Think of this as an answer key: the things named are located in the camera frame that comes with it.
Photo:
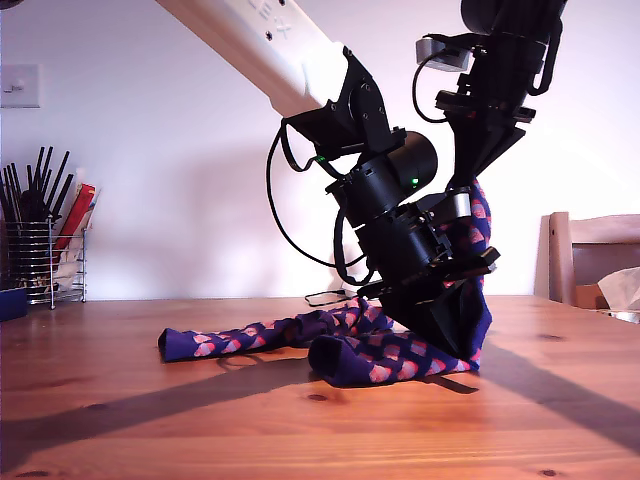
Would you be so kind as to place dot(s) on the purple pink patterned sock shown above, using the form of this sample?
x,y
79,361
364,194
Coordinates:
x,y
200,345
380,365

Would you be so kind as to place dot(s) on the red chopstick packet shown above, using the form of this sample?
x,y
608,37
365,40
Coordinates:
x,y
75,215

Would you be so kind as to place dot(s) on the white tissue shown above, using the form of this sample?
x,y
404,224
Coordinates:
x,y
622,290

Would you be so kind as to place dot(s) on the white light switch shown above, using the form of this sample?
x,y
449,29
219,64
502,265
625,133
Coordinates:
x,y
20,85

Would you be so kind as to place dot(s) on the cardboard box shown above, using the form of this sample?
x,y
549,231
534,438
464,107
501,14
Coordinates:
x,y
590,297

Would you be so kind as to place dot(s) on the navy blue box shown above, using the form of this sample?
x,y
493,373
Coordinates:
x,y
12,305

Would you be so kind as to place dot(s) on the black chopstick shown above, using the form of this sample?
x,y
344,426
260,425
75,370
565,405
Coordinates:
x,y
9,195
18,192
45,172
59,182

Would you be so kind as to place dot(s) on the black round kitchen utensil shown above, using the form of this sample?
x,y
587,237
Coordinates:
x,y
34,205

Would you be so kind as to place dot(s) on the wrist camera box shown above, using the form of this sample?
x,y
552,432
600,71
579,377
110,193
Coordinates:
x,y
460,206
440,52

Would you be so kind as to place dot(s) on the wooden chair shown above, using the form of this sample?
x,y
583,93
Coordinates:
x,y
555,260

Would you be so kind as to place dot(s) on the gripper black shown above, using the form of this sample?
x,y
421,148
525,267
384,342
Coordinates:
x,y
505,75
400,250

